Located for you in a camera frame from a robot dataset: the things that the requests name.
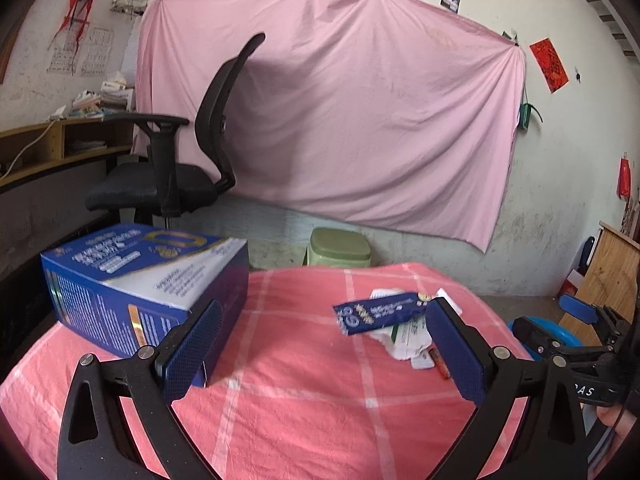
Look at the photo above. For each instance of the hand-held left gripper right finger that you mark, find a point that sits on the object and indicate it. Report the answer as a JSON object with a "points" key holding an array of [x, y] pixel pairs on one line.
{"points": [[457, 350]]}

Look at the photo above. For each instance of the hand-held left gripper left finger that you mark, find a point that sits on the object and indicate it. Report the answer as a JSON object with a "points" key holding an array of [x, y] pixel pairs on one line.
{"points": [[192, 345]]}

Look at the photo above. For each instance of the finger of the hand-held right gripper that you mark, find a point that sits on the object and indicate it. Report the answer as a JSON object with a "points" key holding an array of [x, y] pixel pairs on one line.
{"points": [[537, 337], [577, 307]]}

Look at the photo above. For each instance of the blue plastic bucket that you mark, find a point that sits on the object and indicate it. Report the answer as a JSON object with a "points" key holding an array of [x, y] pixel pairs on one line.
{"points": [[572, 337]]}

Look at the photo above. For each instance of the small white paper scrap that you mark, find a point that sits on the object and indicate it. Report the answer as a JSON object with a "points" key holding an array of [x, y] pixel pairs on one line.
{"points": [[421, 362]]}

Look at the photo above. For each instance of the white wrapper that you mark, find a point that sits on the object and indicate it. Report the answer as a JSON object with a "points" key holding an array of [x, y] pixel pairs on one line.
{"points": [[410, 342]]}

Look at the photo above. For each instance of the blue stick sachet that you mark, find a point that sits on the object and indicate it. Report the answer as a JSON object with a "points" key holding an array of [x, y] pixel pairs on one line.
{"points": [[370, 312]]}

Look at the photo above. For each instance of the person's right hand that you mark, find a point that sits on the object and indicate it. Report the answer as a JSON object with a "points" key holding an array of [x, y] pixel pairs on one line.
{"points": [[629, 422]]}

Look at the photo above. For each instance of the wooden cabinet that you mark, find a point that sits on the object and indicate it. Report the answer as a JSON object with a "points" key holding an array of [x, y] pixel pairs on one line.
{"points": [[612, 270]]}

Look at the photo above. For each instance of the blue cardboard box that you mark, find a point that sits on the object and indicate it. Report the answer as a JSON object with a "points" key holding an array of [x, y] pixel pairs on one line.
{"points": [[110, 320]]}

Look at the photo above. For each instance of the pink checkered tablecloth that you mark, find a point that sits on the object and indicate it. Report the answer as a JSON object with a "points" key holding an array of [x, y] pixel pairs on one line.
{"points": [[300, 400]]}

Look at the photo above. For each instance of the green plastic stool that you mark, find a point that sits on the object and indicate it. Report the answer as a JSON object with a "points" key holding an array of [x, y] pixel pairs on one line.
{"points": [[340, 247]]}

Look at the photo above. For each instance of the black office chair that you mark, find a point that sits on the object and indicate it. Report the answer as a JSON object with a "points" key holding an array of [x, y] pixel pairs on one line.
{"points": [[215, 110]]}

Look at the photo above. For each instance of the stack of papers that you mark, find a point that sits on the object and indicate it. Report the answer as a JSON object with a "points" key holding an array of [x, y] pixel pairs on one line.
{"points": [[92, 105]]}

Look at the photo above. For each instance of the tissue box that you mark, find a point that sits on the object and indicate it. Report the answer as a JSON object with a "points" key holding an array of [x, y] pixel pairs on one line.
{"points": [[117, 82]]}

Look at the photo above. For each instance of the green wall holder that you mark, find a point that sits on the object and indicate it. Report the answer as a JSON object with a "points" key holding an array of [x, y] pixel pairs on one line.
{"points": [[525, 116]]}

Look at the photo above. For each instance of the red diamond wall poster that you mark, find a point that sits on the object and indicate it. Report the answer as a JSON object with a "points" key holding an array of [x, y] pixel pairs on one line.
{"points": [[549, 65]]}

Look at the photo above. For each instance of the wooden wall shelf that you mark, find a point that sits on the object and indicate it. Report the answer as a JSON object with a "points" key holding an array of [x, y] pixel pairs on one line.
{"points": [[55, 140]]}

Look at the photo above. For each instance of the pink wall sheet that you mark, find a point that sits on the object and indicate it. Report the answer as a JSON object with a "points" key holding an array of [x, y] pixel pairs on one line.
{"points": [[350, 110]]}

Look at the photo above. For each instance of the small wall photo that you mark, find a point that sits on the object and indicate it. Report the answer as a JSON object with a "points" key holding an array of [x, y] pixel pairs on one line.
{"points": [[509, 36]]}

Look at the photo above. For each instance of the wall calendar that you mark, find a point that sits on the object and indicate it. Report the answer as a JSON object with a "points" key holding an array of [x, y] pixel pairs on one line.
{"points": [[97, 50]]}

